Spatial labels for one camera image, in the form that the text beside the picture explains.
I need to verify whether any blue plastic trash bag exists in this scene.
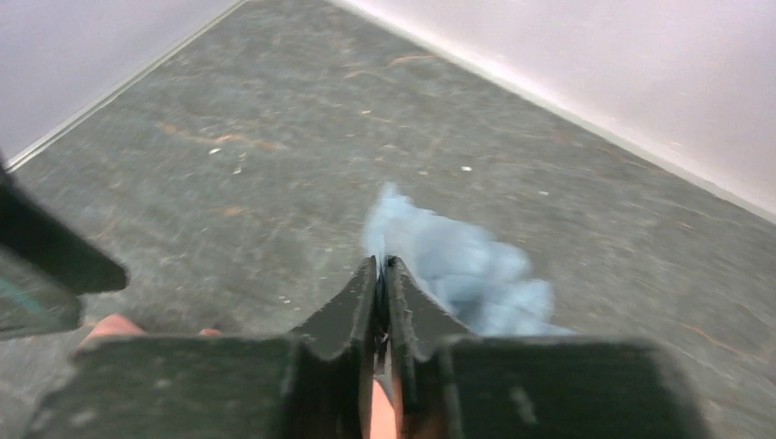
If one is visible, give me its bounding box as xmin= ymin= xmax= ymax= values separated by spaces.
xmin=362 ymin=183 xmax=570 ymax=337

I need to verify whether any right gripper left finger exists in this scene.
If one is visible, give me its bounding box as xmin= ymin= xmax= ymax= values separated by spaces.
xmin=24 ymin=258 xmax=378 ymax=438

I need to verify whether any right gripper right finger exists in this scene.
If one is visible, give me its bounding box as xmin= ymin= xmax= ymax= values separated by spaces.
xmin=384 ymin=257 xmax=711 ymax=438

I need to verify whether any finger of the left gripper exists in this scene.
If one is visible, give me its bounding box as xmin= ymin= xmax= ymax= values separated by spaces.
xmin=1 ymin=167 xmax=129 ymax=341

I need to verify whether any pink cloth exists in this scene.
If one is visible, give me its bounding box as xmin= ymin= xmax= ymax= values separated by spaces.
xmin=74 ymin=314 xmax=223 ymax=352

